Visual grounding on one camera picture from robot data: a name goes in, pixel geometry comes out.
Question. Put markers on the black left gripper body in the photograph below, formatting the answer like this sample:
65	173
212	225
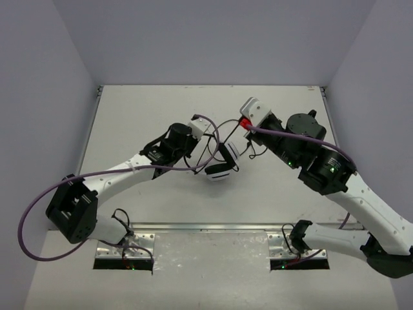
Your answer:
192	148

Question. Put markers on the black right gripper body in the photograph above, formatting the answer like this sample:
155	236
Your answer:
275	144

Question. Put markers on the white and black headphones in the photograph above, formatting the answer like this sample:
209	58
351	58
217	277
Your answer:
221	171

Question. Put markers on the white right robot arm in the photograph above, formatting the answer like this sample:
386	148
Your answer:
385	243

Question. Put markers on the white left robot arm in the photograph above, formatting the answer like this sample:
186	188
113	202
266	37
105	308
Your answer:
73	209

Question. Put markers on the metal base mounting plate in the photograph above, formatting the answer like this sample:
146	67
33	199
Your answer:
155	243

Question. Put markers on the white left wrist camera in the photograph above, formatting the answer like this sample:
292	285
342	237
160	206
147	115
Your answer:
198	127

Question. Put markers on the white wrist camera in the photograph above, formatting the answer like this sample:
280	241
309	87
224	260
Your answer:
255	111
198	127

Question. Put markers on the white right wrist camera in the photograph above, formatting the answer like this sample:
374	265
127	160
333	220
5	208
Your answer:
255	111

